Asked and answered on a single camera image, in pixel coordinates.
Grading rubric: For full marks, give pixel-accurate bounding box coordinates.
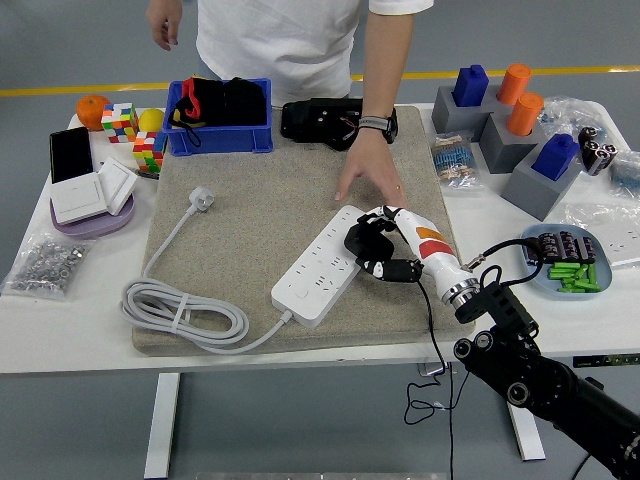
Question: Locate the person's left hand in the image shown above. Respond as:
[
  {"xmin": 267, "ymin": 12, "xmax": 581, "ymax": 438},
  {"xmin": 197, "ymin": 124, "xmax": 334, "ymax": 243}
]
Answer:
[{"xmin": 333, "ymin": 130, "xmax": 409, "ymax": 210}]

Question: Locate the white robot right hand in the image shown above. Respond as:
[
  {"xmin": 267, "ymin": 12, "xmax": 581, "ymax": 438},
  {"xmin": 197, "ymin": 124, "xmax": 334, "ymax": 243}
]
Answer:
[{"xmin": 355, "ymin": 204, "xmax": 471, "ymax": 296}]

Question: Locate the person's right hand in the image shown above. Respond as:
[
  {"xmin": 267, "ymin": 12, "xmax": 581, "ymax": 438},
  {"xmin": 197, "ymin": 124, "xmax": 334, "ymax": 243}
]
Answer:
[{"xmin": 145, "ymin": 0, "xmax": 184, "ymax": 51}]

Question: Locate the white power strip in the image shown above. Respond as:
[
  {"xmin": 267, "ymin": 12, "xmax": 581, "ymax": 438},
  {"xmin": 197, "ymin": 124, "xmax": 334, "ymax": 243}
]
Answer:
[{"xmin": 270, "ymin": 205, "xmax": 366, "ymax": 329}]

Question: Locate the bag of taped resistors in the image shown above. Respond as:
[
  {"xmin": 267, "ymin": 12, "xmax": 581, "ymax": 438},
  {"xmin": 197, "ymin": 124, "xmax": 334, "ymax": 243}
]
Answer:
[{"xmin": 429, "ymin": 130, "xmax": 485, "ymax": 191}]

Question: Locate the grey block holder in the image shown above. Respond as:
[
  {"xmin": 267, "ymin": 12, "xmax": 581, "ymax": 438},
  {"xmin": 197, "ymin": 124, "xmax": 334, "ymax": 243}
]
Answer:
[
  {"xmin": 500, "ymin": 144, "xmax": 584, "ymax": 222},
  {"xmin": 478, "ymin": 113, "xmax": 549, "ymax": 175},
  {"xmin": 431, "ymin": 84, "xmax": 506, "ymax": 136}
]

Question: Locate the black device housing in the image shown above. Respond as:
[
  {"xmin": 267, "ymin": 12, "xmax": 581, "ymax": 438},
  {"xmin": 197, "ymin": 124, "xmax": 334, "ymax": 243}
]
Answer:
[{"xmin": 279, "ymin": 97, "xmax": 400, "ymax": 153}]

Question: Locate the yellow lemon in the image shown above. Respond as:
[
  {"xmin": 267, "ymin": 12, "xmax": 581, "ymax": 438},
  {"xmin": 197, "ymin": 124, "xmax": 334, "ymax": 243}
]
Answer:
[{"xmin": 138, "ymin": 107, "xmax": 166, "ymax": 135}]

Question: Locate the grey-brown mat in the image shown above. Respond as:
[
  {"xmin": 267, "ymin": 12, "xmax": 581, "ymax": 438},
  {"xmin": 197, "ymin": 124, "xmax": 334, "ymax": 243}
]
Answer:
[{"xmin": 131, "ymin": 104, "xmax": 476, "ymax": 357}]

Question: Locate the colourful puzzle cube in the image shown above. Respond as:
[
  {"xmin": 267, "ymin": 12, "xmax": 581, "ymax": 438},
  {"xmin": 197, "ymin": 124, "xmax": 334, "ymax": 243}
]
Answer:
[
  {"xmin": 100, "ymin": 102, "xmax": 140, "ymax": 145},
  {"xmin": 131, "ymin": 130, "xmax": 167, "ymax": 175}
]

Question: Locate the black red cloth bundle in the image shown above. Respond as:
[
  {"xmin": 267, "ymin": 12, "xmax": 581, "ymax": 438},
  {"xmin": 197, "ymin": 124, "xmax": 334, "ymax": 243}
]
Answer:
[{"xmin": 167, "ymin": 75, "xmax": 268, "ymax": 149}]

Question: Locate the person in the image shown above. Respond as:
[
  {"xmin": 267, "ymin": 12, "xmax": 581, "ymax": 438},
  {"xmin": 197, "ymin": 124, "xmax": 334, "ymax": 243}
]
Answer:
[{"xmin": 194, "ymin": 0, "xmax": 435, "ymax": 107}]

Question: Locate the orange fruit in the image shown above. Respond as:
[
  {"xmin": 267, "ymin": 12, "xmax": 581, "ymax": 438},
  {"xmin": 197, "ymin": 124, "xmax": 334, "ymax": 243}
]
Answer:
[{"xmin": 75, "ymin": 94, "xmax": 111, "ymax": 132}]

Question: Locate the blue square peg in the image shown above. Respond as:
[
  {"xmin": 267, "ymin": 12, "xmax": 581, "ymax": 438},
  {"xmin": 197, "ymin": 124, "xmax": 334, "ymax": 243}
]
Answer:
[
  {"xmin": 530, "ymin": 133, "xmax": 581, "ymax": 182},
  {"xmin": 452, "ymin": 64, "xmax": 490, "ymax": 108}
]

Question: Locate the dark capacitor pile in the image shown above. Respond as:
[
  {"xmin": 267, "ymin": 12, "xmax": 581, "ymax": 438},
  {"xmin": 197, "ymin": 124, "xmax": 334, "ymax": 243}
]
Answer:
[{"xmin": 522, "ymin": 229, "xmax": 599, "ymax": 266}]

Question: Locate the blue plastic bin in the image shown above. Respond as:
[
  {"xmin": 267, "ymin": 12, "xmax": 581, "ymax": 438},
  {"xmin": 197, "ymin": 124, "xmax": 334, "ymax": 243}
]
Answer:
[{"xmin": 160, "ymin": 77, "xmax": 275, "ymax": 157}]

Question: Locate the green component pile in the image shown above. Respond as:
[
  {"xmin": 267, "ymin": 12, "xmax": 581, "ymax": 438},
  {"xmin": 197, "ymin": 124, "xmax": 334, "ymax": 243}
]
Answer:
[{"xmin": 547, "ymin": 262, "xmax": 601, "ymax": 295}]

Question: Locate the orange cylinder peg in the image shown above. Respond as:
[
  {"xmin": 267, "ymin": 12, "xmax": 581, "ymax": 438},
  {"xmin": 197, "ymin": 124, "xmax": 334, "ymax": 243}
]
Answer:
[
  {"xmin": 496, "ymin": 63, "xmax": 533, "ymax": 106},
  {"xmin": 505, "ymin": 91, "xmax": 545, "ymax": 137}
]

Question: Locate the black smartphone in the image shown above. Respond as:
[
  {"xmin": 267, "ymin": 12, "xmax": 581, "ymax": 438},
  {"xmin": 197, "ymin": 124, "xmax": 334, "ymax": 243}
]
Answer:
[{"xmin": 48, "ymin": 126, "xmax": 95, "ymax": 185}]

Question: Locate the light blue plate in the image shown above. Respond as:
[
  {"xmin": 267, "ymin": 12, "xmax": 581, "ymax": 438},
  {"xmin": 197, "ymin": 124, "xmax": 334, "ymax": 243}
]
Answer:
[{"xmin": 518, "ymin": 223, "xmax": 614, "ymax": 300}]

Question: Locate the bagged white socket panel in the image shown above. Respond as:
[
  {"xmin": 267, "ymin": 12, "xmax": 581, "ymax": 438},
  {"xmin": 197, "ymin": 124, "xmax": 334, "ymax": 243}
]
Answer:
[{"xmin": 564, "ymin": 202, "xmax": 640, "ymax": 271}]

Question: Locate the clear plastic bag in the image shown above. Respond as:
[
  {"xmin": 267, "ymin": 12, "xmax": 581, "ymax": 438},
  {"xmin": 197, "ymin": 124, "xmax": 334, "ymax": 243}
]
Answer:
[{"xmin": 538, "ymin": 94, "xmax": 609, "ymax": 146}]

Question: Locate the black capacitor bundle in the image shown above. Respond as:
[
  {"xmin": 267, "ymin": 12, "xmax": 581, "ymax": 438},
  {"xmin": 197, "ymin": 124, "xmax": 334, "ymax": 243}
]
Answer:
[{"xmin": 577, "ymin": 125, "xmax": 620, "ymax": 177}]

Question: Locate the black table control panel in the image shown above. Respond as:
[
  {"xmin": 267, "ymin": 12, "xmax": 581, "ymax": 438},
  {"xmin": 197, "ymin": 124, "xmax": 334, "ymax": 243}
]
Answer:
[{"xmin": 573, "ymin": 353, "xmax": 640, "ymax": 370}]

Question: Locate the bag of blue resistors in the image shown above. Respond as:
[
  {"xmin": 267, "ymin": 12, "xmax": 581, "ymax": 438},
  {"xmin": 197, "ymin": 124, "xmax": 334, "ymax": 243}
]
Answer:
[{"xmin": 607, "ymin": 149, "xmax": 640, "ymax": 199}]

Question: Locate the white table leg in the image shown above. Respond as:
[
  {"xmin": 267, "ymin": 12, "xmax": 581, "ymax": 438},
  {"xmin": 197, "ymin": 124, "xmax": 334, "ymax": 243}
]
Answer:
[
  {"xmin": 143, "ymin": 372, "xmax": 181, "ymax": 480},
  {"xmin": 505, "ymin": 402, "xmax": 546, "ymax": 462}
]

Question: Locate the purple plate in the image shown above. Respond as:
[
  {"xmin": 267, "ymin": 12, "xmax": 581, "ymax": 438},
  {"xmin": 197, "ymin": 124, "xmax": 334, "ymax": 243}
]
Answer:
[{"xmin": 48, "ymin": 192, "xmax": 137, "ymax": 240}]

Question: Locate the bag of metal nuts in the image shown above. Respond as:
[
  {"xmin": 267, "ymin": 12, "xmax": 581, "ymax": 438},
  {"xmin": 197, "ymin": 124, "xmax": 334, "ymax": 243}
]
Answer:
[{"xmin": 1, "ymin": 234, "xmax": 96, "ymax": 303}]

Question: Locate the small white wall switch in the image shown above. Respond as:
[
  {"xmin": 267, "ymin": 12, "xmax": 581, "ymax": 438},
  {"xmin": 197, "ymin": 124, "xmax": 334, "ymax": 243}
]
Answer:
[{"xmin": 97, "ymin": 157, "xmax": 139, "ymax": 217}]

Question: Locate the white power strip cord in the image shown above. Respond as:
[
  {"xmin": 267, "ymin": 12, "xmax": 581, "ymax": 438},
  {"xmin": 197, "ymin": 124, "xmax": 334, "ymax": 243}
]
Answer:
[{"xmin": 119, "ymin": 185, "xmax": 292, "ymax": 356}]

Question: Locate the large white wall switch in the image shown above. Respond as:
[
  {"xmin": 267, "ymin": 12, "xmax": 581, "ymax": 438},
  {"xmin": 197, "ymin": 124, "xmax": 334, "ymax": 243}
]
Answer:
[{"xmin": 49, "ymin": 171, "xmax": 110, "ymax": 226}]

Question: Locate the thin black hanging cable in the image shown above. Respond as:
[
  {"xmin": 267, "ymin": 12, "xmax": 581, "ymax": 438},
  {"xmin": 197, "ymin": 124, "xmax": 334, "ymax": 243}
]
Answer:
[{"xmin": 446, "ymin": 362, "xmax": 458, "ymax": 480}]

